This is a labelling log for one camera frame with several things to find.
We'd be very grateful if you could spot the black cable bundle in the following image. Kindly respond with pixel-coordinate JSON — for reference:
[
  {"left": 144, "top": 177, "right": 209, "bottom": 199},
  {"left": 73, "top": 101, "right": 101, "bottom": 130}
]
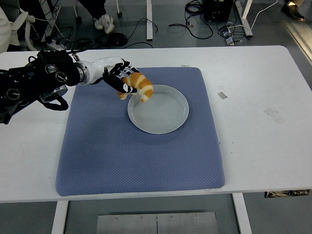
[{"left": 62, "top": 31, "right": 128, "bottom": 51}]

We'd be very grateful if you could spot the cream white cloth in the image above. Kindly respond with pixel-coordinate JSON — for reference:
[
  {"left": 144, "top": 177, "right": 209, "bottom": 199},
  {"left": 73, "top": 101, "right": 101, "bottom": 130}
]
[{"left": 0, "top": 7, "right": 20, "bottom": 53}]

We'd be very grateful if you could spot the black equipment box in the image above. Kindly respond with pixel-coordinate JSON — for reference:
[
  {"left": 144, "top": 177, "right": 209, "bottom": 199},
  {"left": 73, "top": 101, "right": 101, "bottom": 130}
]
[{"left": 203, "top": 0, "right": 235, "bottom": 22}]

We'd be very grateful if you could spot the white chair frame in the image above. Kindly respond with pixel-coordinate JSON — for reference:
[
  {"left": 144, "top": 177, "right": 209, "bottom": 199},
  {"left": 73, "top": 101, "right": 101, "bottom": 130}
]
[{"left": 12, "top": 7, "right": 37, "bottom": 51}]

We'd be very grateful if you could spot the long clear tape piece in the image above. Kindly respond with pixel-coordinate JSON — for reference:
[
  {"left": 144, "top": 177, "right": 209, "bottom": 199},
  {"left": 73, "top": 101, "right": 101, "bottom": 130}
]
[{"left": 264, "top": 107, "right": 286, "bottom": 125}]

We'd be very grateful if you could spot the grey metal plate with screws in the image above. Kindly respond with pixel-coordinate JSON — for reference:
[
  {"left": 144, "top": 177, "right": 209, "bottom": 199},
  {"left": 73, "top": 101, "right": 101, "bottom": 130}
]
[{"left": 96, "top": 212, "right": 218, "bottom": 234}]

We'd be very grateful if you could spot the black thin cable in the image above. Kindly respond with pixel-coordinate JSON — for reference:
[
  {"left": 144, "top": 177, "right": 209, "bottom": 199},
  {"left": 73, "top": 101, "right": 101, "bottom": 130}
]
[{"left": 123, "top": 18, "right": 159, "bottom": 49}]

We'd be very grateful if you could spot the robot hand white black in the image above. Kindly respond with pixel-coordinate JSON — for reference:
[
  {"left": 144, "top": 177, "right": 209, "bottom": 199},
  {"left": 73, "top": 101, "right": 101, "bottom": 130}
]
[{"left": 86, "top": 56, "right": 141, "bottom": 95}]

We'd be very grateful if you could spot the grey round plate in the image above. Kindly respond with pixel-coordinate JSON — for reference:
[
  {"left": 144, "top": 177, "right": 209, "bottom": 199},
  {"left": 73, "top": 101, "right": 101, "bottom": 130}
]
[{"left": 127, "top": 84, "right": 190, "bottom": 135}]

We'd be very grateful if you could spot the white cable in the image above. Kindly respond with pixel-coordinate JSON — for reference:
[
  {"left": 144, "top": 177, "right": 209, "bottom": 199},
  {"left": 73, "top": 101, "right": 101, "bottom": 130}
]
[{"left": 226, "top": 0, "right": 278, "bottom": 30}]

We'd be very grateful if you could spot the white background table leg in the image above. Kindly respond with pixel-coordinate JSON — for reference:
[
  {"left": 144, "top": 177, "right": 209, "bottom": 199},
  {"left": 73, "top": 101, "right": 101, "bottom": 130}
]
[
  {"left": 234, "top": 0, "right": 254, "bottom": 38},
  {"left": 146, "top": 0, "right": 154, "bottom": 40}
]

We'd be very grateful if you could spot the person's brown shoe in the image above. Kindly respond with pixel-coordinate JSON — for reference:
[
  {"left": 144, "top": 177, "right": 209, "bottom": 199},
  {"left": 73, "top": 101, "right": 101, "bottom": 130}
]
[{"left": 280, "top": 1, "right": 305, "bottom": 22}]

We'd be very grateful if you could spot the dark power adapter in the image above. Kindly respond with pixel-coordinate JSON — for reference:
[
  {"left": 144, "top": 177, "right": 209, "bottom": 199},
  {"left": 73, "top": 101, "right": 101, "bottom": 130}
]
[{"left": 218, "top": 26, "right": 234, "bottom": 39}]

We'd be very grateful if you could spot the croissant bread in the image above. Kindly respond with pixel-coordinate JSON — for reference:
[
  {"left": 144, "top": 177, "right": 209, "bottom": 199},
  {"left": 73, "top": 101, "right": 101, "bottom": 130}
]
[{"left": 117, "top": 72, "right": 154, "bottom": 103}]

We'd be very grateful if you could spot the white power strip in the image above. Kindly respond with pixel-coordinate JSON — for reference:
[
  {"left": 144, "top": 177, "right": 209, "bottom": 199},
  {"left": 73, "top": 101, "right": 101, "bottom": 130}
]
[{"left": 45, "top": 36, "right": 62, "bottom": 51}]

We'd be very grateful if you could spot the blue quilted mat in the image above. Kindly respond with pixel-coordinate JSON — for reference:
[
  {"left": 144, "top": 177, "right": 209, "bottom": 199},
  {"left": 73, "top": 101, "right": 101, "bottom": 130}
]
[{"left": 55, "top": 67, "right": 225, "bottom": 197}]

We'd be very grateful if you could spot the black coiled cable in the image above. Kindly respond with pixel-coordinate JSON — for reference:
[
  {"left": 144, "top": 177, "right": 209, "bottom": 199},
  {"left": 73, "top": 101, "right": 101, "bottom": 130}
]
[{"left": 168, "top": 0, "right": 214, "bottom": 39}]

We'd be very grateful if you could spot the person's leg dark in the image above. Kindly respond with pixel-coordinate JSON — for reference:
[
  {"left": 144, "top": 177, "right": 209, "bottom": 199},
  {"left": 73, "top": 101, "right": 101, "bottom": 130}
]
[{"left": 77, "top": 0, "right": 108, "bottom": 20}]

